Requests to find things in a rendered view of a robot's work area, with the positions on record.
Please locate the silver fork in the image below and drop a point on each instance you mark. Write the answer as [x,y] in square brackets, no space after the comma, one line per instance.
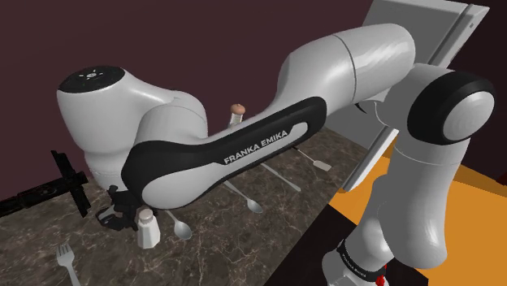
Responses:
[65,255]

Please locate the pale grey refrigerator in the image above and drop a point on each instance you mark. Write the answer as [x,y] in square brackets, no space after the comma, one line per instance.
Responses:
[431,27]

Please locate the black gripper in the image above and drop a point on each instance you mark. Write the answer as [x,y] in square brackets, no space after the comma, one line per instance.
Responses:
[126,204]

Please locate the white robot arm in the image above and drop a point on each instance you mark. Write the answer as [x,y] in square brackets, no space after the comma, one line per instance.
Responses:
[324,75]

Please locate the dark robot stand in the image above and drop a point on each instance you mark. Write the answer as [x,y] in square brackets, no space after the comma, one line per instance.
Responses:
[309,253]

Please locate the silver spoon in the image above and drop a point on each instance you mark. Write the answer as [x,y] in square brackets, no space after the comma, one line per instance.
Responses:
[252,204]
[181,229]

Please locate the silver knife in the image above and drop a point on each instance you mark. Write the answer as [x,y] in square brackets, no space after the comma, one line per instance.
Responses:
[282,178]

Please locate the silver spatula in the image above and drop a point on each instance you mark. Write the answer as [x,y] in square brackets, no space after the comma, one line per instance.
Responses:
[320,164]

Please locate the black cross-shaped frame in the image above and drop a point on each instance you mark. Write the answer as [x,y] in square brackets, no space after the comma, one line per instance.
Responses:
[70,178]

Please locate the clear bottle with cork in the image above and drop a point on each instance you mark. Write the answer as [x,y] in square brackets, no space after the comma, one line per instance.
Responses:
[237,115]

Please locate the white salt shaker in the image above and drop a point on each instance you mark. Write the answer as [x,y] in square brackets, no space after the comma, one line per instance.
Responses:
[148,233]

